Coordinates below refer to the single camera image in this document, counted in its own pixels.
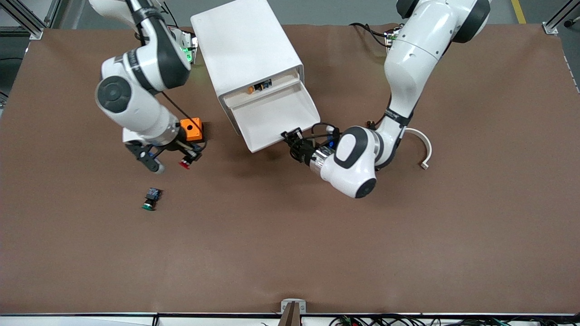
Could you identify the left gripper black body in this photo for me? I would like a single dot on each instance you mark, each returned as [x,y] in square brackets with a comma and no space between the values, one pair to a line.
[302,151]

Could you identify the red push button switch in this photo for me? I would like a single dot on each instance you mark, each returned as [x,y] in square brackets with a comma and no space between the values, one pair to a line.
[184,164]

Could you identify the white plastic drawer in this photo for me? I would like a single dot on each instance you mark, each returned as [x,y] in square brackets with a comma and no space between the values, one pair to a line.
[276,117]
[281,80]

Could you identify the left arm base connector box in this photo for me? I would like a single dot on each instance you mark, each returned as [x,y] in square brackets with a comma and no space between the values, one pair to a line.
[393,38]

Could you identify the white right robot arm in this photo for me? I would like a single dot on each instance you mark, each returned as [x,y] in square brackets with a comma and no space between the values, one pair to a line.
[136,104]

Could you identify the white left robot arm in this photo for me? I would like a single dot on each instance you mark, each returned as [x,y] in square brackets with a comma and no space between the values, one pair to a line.
[408,68]

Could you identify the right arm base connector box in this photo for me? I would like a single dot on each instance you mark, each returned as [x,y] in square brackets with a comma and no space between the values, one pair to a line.
[190,47]

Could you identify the white square push button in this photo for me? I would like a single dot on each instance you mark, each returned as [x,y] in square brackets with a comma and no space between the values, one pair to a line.
[370,123]

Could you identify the white drawer cabinet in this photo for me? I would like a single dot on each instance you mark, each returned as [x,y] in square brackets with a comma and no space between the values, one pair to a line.
[244,40]

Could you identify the orange box with hole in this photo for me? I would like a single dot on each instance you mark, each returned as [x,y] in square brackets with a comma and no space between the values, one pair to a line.
[192,127]

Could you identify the green push button switch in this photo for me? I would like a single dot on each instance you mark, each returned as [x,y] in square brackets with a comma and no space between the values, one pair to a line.
[149,203]

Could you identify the yellow push button switch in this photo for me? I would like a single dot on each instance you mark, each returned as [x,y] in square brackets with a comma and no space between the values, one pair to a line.
[250,90]

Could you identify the white curved plastic bracket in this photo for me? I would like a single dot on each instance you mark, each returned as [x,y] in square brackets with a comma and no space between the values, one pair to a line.
[427,147]

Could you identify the grey metal bracket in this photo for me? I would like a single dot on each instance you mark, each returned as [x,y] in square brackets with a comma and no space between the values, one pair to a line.
[285,305]

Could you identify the aluminium frame profile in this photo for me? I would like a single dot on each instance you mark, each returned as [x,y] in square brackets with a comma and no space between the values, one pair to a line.
[549,28]
[35,32]

